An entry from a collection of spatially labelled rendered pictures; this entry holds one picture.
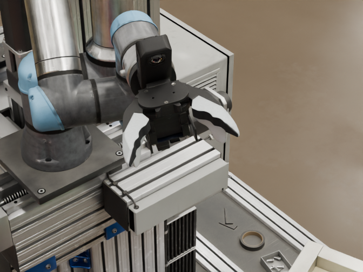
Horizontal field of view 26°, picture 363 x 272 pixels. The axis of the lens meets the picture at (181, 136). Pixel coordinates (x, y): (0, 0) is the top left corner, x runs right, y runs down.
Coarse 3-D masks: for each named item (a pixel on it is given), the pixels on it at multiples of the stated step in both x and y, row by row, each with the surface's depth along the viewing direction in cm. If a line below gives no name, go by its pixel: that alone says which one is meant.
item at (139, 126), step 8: (136, 120) 107; (144, 120) 107; (128, 128) 106; (136, 128) 106; (144, 128) 106; (128, 136) 105; (136, 136) 104; (144, 136) 109; (128, 144) 103; (136, 144) 104; (128, 152) 102; (136, 152) 107; (128, 160) 102; (136, 160) 108
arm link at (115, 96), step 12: (96, 84) 128; (108, 84) 128; (120, 84) 128; (108, 96) 128; (120, 96) 128; (132, 96) 128; (108, 108) 128; (120, 108) 128; (108, 120) 130; (120, 120) 133
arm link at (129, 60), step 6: (132, 48) 119; (126, 54) 120; (132, 54) 118; (126, 60) 119; (132, 60) 117; (126, 66) 119; (132, 66) 117; (120, 72) 120; (126, 72) 118; (126, 78) 119
